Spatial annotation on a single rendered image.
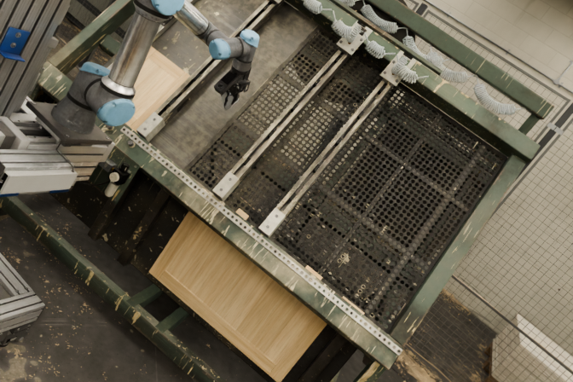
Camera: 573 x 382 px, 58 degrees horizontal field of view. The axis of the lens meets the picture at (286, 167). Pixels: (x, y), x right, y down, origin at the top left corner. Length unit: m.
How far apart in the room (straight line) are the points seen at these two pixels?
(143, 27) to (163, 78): 1.06
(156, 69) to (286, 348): 1.57
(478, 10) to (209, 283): 5.47
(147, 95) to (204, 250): 0.84
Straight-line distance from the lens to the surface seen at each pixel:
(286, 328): 2.70
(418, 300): 2.45
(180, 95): 2.66
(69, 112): 1.92
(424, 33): 3.25
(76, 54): 2.92
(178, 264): 2.81
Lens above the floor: 1.79
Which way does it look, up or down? 14 degrees down
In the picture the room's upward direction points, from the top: 35 degrees clockwise
